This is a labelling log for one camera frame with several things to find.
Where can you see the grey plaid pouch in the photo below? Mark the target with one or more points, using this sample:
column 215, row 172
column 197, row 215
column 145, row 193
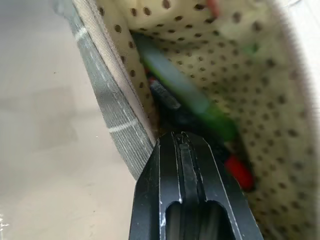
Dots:
column 250, row 100

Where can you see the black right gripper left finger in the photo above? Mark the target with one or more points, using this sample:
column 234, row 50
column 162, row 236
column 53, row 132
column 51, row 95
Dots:
column 155, row 200

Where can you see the green marker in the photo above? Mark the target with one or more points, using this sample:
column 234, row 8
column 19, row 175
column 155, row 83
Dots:
column 180, row 90

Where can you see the red marker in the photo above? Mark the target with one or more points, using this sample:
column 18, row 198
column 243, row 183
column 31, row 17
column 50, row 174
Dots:
column 238, row 172

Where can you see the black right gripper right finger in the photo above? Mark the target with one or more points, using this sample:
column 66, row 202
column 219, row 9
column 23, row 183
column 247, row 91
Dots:
column 220, row 200

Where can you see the black marker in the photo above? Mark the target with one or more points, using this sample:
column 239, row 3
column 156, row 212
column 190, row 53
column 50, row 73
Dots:
column 165, row 96

